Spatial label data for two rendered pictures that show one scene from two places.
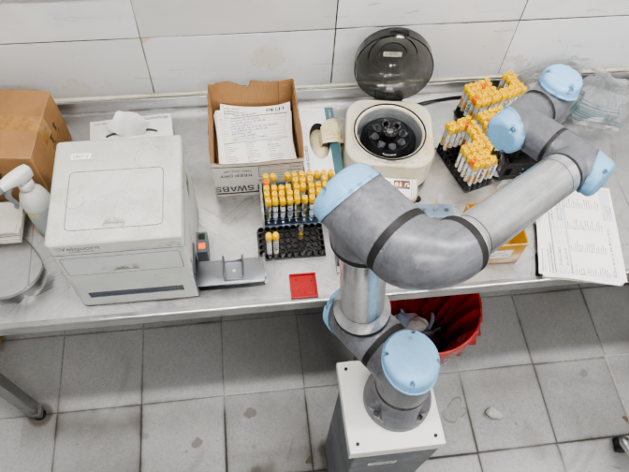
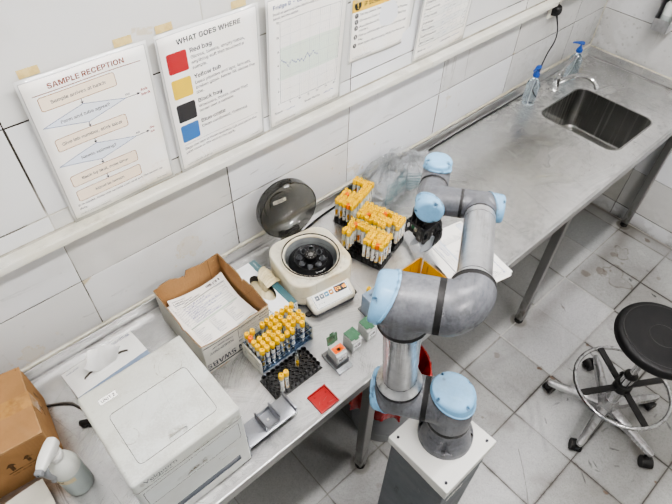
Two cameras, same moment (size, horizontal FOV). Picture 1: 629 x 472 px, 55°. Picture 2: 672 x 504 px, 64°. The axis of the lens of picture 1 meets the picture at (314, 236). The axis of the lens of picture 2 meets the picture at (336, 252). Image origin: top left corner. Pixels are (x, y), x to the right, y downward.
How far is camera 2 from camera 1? 0.41 m
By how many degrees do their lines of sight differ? 22
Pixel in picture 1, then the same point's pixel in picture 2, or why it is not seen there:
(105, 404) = not seen: outside the picture
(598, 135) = not seen: hidden behind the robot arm
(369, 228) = (425, 305)
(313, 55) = (221, 229)
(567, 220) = (453, 253)
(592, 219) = not seen: hidden behind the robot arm
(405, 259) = (462, 311)
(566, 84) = (444, 163)
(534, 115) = (441, 189)
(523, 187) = (477, 233)
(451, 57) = (314, 185)
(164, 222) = (218, 406)
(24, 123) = (14, 405)
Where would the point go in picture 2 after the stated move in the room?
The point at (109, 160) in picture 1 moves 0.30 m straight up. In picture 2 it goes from (136, 386) to (97, 312)
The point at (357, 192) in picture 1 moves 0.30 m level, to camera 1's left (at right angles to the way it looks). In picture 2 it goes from (400, 287) to (259, 355)
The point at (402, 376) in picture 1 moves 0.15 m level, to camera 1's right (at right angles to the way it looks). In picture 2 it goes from (459, 406) to (505, 378)
